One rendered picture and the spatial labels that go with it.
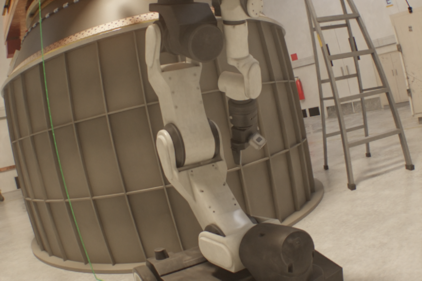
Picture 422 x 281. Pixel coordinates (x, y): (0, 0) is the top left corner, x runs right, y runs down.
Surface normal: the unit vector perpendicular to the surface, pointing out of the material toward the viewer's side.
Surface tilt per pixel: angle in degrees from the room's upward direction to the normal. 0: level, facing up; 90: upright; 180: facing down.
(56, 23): 62
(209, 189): 56
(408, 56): 90
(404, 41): 90
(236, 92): 109
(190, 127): 74
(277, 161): 90
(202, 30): 115
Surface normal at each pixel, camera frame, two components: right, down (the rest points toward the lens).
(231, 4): -0.48, -0.27
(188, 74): 0.49, -0.12
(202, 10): 0.39, -0.44
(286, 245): 0.15, -0.52
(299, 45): -0.73, 0.16
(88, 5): -0.12, -0.44
